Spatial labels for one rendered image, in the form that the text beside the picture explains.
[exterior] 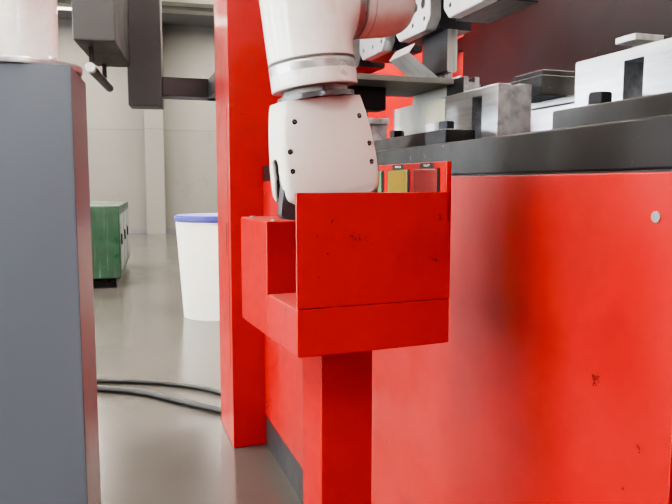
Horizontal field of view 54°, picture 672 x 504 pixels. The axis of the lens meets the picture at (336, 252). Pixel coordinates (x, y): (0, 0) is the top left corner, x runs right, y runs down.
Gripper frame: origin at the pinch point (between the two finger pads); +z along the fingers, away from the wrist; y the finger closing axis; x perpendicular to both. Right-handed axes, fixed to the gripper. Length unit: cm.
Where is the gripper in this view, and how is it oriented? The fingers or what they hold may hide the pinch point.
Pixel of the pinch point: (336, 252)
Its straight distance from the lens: 66.2
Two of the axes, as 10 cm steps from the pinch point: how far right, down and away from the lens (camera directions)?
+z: 1.3, 9.8, 1.2
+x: 4.0, 0.6, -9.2
